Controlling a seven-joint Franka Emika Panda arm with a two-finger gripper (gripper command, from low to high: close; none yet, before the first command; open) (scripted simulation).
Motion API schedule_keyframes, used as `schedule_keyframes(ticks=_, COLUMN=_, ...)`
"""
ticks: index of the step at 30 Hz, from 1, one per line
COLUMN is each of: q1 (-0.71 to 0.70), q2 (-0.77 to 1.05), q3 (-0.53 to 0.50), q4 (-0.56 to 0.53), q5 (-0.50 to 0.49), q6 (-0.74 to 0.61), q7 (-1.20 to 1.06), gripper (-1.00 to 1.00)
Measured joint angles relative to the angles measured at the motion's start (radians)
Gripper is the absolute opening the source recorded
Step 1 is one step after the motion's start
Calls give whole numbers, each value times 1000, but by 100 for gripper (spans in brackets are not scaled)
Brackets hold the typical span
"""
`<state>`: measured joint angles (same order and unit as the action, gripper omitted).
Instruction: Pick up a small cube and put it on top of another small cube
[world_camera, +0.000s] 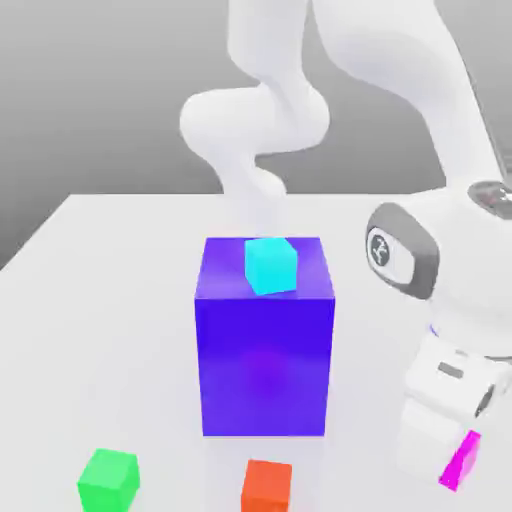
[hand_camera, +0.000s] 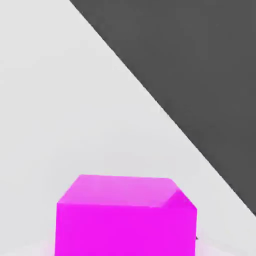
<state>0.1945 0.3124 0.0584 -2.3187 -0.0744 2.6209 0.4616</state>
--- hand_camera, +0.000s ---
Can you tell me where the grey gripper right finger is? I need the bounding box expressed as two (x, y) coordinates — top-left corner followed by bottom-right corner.
(194, 235), (211, 256)

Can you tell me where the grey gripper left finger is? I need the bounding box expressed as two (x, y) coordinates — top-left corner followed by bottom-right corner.
(42, 238), (57, 256)

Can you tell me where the small magenta cube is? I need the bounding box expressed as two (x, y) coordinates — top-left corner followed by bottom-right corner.
(54, 174), (198, 256)

